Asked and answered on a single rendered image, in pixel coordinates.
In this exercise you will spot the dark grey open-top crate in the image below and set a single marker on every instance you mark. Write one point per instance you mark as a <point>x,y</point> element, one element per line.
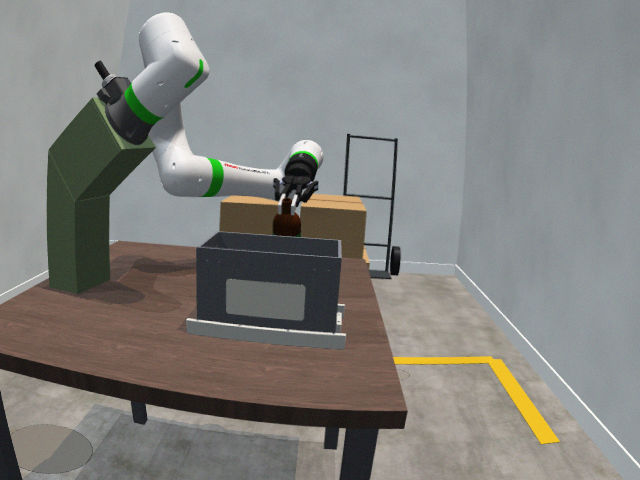
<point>269,281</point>

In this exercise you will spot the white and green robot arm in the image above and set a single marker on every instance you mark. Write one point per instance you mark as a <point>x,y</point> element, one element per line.
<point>173,71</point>

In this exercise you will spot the orange bottle with green base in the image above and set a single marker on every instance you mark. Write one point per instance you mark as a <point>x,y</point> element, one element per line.
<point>285,224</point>

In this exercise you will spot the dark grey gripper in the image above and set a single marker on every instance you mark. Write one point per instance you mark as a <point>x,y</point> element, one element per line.
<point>304,181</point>

